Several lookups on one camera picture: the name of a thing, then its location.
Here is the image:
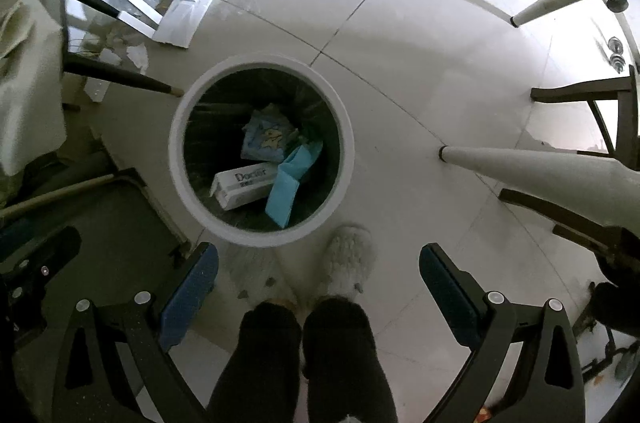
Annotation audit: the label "white cloth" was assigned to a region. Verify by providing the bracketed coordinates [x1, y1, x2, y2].
[0, 0, 69, 177]

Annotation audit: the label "wooden pole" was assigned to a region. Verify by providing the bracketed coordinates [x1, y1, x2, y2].
[0, 173, 121, 220]

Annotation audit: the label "blue patterned packet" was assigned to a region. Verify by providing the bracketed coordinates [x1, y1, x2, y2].
[241, 103, 301, 163]

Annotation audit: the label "metal round discs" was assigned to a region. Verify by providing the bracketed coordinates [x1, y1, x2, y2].
[607, 35, 627, 69]

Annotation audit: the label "white cardboard box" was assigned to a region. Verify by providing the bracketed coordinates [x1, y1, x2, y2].
[210, 162, 281, 211]

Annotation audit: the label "black bin bag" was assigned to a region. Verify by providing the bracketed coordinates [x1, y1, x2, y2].
[182, 70, 342, 234]

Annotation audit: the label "white round trash bin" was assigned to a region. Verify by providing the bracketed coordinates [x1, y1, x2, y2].
[168, 54, 356, 249]

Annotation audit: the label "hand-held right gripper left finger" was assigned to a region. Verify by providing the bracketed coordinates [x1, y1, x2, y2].
[52, 242, 221, 423]

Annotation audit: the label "light blue paper sheet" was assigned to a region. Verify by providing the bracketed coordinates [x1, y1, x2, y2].
[265, 140, 325, 229]

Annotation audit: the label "white fluffy slipper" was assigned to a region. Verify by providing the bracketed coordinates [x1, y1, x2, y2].
[320, 225, 376, 304]
[230, 248, 302, 310]

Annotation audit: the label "chair with black legs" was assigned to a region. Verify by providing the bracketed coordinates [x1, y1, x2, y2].
[35, 0, 186, 100]

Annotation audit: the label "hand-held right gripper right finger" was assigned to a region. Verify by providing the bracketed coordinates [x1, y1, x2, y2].
[419, 243, 586, 423]

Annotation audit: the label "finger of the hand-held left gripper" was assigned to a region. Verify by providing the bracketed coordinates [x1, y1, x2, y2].
[0, 225, 83, 344]

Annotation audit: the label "person's left leg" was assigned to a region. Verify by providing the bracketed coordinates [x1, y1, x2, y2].
[207, 300, 304, 423]

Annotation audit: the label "flattened white cardboard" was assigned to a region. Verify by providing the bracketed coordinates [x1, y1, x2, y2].
[151, 0, 231, 49]

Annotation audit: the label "dark wooden chair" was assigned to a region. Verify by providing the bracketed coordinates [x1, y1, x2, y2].
[530, 66, 640, 174]
[499, 188, 640, 284]

